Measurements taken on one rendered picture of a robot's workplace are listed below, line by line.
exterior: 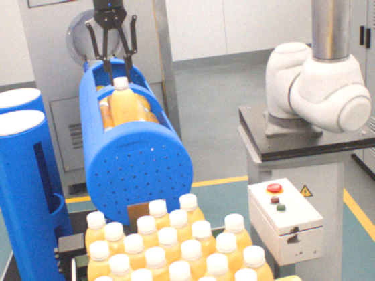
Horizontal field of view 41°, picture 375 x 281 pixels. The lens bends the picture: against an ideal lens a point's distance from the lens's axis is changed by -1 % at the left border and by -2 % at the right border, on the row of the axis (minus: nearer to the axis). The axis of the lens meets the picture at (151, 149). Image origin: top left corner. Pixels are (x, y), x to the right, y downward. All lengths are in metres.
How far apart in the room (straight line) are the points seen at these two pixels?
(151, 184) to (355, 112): 0.57
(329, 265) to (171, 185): 0.74
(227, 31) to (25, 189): 4.73
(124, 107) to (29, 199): 0.96
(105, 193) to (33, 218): 0.92
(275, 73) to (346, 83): 0.26
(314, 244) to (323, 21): 0.58
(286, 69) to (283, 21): 5.09
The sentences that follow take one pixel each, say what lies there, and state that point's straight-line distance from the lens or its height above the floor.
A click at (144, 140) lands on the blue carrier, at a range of 1.30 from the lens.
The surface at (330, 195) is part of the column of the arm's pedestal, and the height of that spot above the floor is 0.84.
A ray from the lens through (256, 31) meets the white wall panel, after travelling 6.60.
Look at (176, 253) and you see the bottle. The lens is 1.08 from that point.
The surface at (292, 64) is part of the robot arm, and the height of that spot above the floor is 1.27.
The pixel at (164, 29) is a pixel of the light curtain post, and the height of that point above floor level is 1.22.
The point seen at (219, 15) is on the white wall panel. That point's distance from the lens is 6.47.
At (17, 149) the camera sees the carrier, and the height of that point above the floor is 0.96.
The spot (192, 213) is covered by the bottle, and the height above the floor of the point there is 1.07.
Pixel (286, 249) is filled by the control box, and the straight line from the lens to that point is 1.11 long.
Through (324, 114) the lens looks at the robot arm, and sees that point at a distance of 1.42.
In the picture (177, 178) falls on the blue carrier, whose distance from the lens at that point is 1.35.
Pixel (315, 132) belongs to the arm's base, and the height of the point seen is 1.05.
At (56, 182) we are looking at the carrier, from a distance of 2.68.
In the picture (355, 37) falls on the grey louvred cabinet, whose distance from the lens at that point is 3.54.
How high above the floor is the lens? 1.68
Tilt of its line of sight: 23 degrees down
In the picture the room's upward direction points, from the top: 8 degrees counter-clockwise
